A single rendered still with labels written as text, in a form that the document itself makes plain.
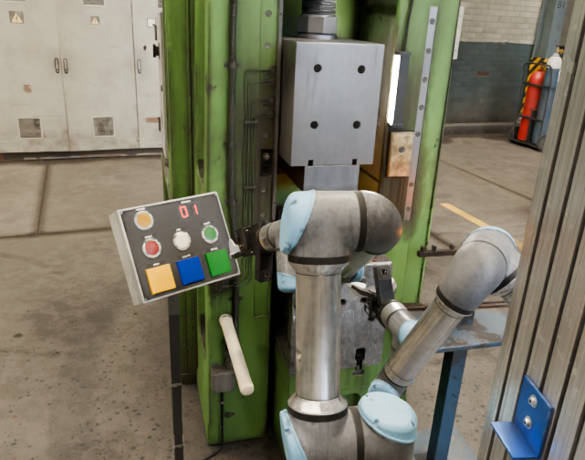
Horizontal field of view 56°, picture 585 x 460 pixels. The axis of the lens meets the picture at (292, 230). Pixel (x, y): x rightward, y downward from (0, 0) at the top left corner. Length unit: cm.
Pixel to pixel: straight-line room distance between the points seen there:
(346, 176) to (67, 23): 536
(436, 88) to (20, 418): 227
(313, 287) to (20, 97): 625
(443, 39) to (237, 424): 175
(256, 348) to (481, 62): 797
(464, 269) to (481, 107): 870
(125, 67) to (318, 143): 530
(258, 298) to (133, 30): 519
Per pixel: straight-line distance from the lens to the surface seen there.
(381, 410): 114
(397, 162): 215
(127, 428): 272
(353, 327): 215
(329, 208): 100
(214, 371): 230
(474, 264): 126
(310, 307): 103
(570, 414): 82
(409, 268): 239
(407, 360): 138
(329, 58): 185
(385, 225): 103
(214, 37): 191
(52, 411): 290
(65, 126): 709
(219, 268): 176
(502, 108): 1018
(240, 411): 249
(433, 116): 221
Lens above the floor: 175
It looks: 21 degrees down
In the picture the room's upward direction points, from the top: 3 degrees clockwise
